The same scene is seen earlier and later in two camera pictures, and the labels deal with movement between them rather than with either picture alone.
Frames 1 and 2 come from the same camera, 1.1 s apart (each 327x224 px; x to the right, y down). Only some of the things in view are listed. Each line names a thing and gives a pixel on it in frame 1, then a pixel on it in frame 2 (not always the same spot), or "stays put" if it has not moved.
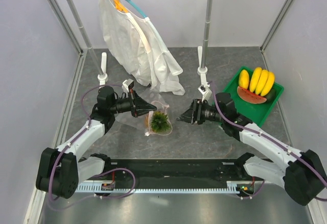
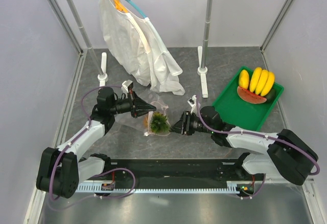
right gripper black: (195, 108) to (183, 126)
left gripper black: (140, 106) stays put
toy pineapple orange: (157, 121) stays put
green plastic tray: (257, 112) stays put
